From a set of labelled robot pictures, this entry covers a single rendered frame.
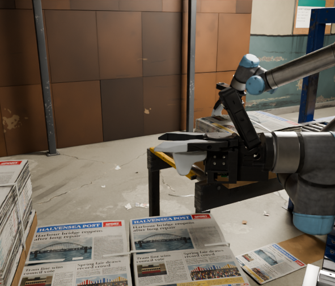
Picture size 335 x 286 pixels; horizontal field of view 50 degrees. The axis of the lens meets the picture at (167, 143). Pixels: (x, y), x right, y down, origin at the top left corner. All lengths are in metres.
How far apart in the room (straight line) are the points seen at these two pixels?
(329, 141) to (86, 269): 0.67
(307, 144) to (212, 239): 0.55
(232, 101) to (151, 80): 4.16
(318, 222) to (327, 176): 0.09
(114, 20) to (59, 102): 1.18
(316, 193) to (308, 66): 0.77
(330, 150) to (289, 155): 0.07
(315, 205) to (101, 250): 0.62
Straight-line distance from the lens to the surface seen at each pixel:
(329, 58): 1.38
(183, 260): 1.02
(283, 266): 2.45
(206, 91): 5.22
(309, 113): 2.85
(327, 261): 1.59
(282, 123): 1.63
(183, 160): 0.60
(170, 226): 1.16
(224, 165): 0.64
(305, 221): 0.72
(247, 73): 1.58
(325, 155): 0.67
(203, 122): 1.57
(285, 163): 0.65
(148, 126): 4.88
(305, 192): 0.70
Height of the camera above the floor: 1.43
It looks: 18 degrees down
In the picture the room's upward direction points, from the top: straight up
